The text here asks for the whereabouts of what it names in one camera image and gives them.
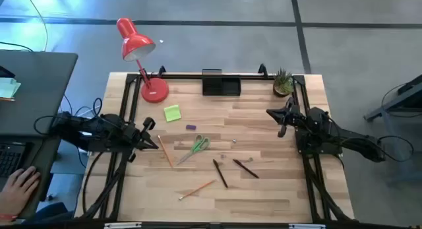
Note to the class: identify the black pen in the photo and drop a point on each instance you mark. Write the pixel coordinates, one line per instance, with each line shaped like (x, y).
(245, 168)
(220, 173)

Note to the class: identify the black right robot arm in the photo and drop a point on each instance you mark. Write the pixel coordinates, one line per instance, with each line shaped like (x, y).
(356, 140)

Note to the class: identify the pale green paper stack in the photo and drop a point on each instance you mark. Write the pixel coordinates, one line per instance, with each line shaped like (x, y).
(8, 87)

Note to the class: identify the green sticky note pad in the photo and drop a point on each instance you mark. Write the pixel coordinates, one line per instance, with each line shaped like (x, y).
(172, 113)

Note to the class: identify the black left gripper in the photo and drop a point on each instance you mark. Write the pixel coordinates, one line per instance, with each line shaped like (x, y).
(135, 136)

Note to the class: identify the red wristband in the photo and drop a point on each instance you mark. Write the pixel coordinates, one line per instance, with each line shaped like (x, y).
(7, 217)

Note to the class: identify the red desk lamp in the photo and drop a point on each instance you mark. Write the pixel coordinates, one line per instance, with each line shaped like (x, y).
(155, 90)

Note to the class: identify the person's hand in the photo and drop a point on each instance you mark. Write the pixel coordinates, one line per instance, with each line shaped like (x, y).
(18, 189)

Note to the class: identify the purple eraser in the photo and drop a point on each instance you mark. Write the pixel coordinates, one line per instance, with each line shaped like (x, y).
(191, 127)

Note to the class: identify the potted succulent plant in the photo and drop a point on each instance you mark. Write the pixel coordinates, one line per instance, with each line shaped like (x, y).
(283, 84)

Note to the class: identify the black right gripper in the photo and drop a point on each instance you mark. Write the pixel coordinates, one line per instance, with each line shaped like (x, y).
(293, 118)

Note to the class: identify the blue-grey metal table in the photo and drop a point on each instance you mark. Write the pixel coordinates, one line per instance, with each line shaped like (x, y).
(395, 103)

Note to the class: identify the black table clamp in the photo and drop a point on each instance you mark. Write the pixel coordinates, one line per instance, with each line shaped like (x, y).
(162, 70)
(262, 70)

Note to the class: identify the orange pencil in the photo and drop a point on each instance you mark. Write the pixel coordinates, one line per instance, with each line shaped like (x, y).
(165, 151)
(6, 99)
(197, 189)

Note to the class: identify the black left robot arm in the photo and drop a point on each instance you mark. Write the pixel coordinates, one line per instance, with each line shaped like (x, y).
(99, 126)

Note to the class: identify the person's leg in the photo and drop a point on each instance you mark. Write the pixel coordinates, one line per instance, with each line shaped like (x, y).
(49, 214)

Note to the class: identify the dark grey side desk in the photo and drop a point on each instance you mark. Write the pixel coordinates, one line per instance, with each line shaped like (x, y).
(39, 90)

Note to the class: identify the black keyboard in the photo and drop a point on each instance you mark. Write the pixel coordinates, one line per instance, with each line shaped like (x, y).
(10, 159)

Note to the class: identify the black mesh desk organizer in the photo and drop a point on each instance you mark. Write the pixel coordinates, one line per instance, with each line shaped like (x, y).
(221, 87)

